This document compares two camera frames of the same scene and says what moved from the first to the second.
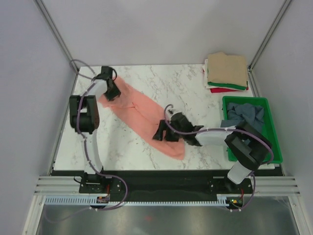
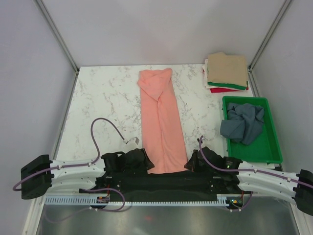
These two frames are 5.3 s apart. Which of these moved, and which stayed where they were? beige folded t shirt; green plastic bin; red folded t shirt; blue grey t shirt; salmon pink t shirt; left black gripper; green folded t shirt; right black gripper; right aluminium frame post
Moved: salmon pink t shirt; right black gripper; left black gripper
Stayed: beige folded t shirt; red folded t shirt; green folded t shirt; blue grey t shirt; right aluminium frame post; green plastic bin
